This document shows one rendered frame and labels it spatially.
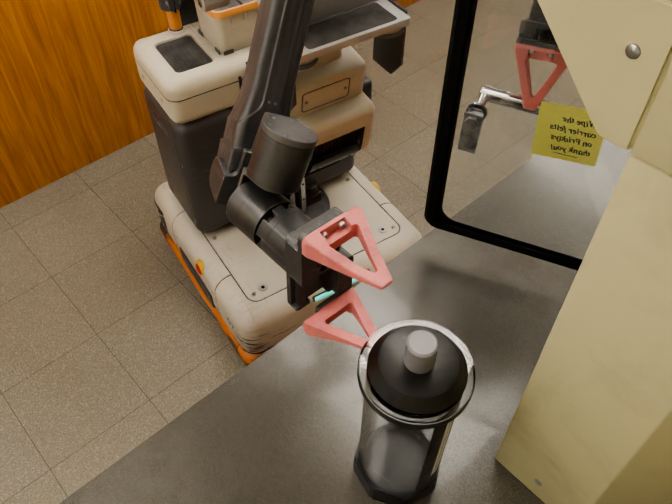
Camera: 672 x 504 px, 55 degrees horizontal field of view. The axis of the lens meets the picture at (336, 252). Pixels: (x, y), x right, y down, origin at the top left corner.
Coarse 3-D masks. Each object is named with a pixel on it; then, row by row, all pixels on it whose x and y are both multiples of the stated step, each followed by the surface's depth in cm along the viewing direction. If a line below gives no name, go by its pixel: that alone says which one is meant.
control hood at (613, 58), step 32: (544, 0) 41; (576, 0) 39; (608, 0) 37; (640, 0) 36; (576, 32) 40; (608, 32) 38; (640, 32) 37; (576, 64) 41; (608, 64) 40; (640, 64) 38; (608, 96) 41; (640, 96) 39; (608, 128) 42; (640, 128) 40
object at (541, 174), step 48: (480, 0) 68; (528, 0) 66; (480, 48) 72; (528, 48) 70; (480, 96) 76; (528, 96) 74; (576, 96) 72; (480, 144) 81; (528, 144) 78; (576, 144) 76; (480, 192) 87; (528, 192) 84; (576, 192) 81; (528, 240) 89; (576, 240) 86
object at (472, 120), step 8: (464, 112) 77; (472, 112) 77; (480, 112) 78; (464, 120) 78; (472, 120) 77; (480, 120) 77; (464, 128) 79; (472, 128) 78; (480, 128) 78; (464, 136) 80; (472, 136) 79; (464, 144) 80; (472, 144) 80; (472, 152) 81
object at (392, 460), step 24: (456, 336) 62; (360, 360) 60; (360, 384) 59; (384, 408) 57; (456, 408) 57; (360, 432) 70; (384, 432) 61; (408, 432) 59; (432, 432) 60; (360, 456) 72; (384, 456) 65; (408, 456) 63; (384, 480) 69; (408, 480) 68
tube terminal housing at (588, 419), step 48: (624, 192) 44; (624, 240) 46; (576, 288) 52; (624, 288) 48; (576, 336) 55; (624, 336) 50; (528, 384) 64; (576, 384) 58; (624, 384) 53; (528, 432) 68; (576, 432) 62; (624, 432) 57; (528, 480) 74; (576, 480) 66; (624, 480) 61
